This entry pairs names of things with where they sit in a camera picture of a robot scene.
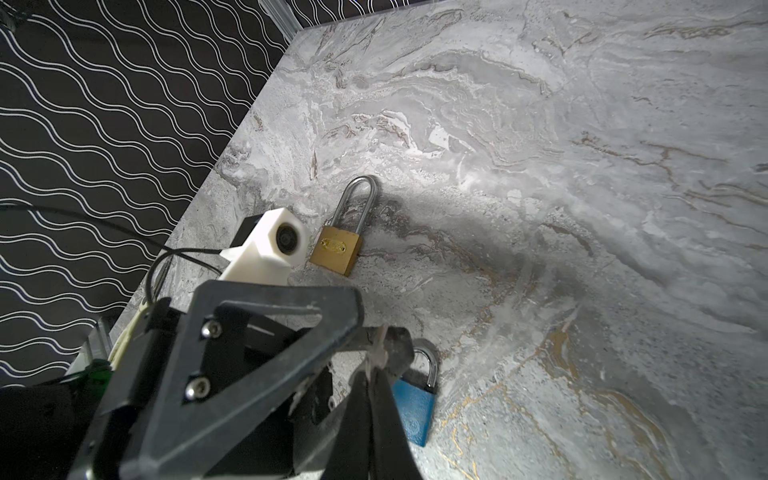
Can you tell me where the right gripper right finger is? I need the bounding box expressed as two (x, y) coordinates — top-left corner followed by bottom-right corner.
(321, 367), (422, 479)

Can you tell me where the small blue padlock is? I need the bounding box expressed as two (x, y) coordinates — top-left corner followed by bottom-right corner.
(392, 338), (440, 447)

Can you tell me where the large brass padlock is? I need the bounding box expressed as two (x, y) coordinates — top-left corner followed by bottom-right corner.
(309, 175), (379, 277)

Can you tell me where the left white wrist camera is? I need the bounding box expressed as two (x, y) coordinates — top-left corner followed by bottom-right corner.
(218, 208), (310, 286)

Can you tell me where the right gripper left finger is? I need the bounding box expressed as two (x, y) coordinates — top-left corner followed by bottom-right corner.
(71, 280), (364, 479)

